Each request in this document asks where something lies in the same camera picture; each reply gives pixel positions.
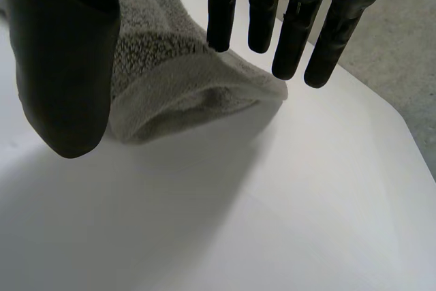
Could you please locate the grey towel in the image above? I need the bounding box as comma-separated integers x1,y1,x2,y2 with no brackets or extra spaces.
0,0,289,145

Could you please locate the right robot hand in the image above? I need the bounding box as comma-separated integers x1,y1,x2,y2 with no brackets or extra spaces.
3,0,414,160

